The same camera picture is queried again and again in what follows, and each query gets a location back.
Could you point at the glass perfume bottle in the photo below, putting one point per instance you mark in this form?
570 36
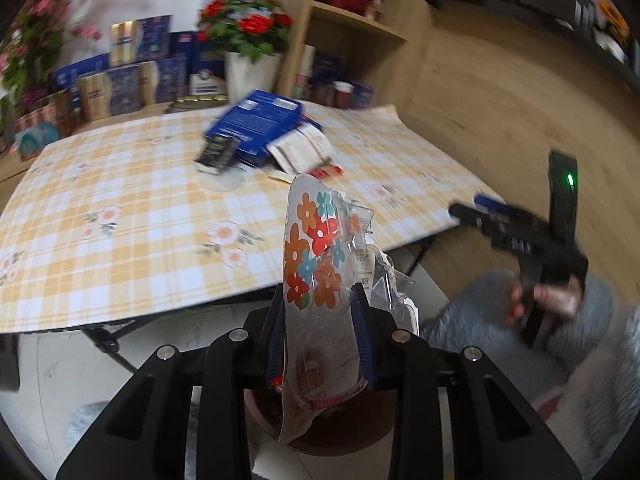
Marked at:
373 10

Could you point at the person's right hand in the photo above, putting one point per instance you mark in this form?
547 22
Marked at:
555 297

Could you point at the pink blossom artificial plant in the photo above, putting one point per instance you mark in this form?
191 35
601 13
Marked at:
35 25

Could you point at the black counter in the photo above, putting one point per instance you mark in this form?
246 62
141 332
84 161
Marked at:
550 5

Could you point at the red rose artificial plant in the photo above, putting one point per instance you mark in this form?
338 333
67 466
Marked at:
245 20

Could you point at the black table leg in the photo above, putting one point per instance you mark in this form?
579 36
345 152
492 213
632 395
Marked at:
420 257
107 347

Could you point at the white flower pot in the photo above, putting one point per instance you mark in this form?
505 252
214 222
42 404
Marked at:
252 77

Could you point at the blue patterned gift box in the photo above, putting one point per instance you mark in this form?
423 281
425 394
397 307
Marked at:
110 92
167 82
142 40

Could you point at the dark blue picture box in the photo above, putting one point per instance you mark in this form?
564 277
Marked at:
328 70

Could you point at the small red box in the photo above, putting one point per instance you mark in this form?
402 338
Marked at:
327 171

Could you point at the red cup with white rim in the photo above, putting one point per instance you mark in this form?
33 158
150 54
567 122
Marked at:
343 96

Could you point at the person's right forearm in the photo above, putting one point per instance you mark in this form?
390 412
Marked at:
612 350

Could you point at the checkered floral tablecloth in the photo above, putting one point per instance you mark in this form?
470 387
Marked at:
125 210

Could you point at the stack of pastel cups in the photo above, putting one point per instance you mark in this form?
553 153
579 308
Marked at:
305 75

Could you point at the gold leaf tray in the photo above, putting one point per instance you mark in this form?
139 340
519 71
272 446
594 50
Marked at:
197 104

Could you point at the translucent plastic cup lid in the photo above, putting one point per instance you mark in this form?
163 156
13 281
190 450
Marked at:
222 182

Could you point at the wooden shelf unit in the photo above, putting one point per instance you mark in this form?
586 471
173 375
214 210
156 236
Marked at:
295 20

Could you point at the small black packet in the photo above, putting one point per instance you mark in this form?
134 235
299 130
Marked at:
216 155

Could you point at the blue cardboard box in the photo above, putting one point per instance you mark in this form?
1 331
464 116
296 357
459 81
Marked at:
255 120

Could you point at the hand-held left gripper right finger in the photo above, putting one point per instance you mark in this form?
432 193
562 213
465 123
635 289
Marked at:
364 350

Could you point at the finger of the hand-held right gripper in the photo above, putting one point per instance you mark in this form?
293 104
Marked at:
467 215
492 204

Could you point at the flat blue white box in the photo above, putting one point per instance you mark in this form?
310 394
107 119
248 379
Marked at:
80 72

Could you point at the purple blue small box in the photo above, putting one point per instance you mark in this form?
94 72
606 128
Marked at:
363 97

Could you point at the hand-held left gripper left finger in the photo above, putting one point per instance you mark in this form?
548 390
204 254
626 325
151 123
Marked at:
272 350

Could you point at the floral clear plastic package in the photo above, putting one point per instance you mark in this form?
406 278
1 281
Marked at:
315 260

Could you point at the maroon plastic trash bin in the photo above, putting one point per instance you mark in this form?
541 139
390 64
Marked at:
325 435

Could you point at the yellow artificial sunflower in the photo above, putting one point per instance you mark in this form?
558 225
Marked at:
612 20

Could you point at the crumpled grey white wrapper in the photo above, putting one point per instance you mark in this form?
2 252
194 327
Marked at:
300 147

